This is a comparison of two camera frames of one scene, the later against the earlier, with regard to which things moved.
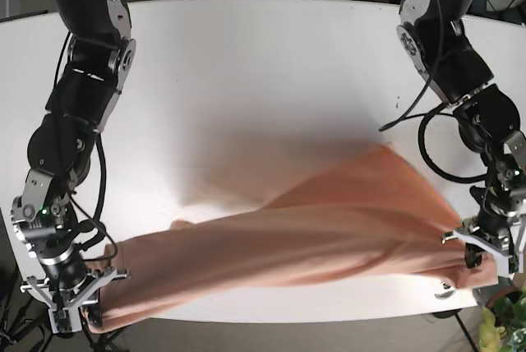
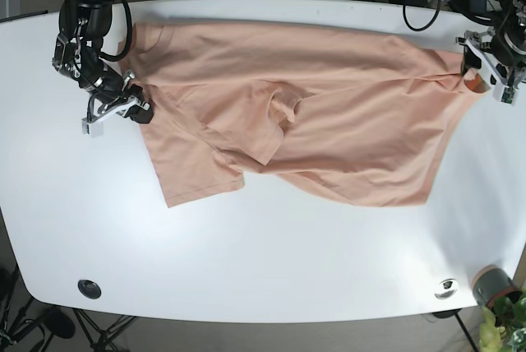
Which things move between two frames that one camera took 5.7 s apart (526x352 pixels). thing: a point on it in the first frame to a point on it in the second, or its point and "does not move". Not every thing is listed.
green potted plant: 503,328 does not move
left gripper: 49,232 to 107,87
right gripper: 504,208 to 504,59
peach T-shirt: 374,225 to 354,118
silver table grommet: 445,291 does not move
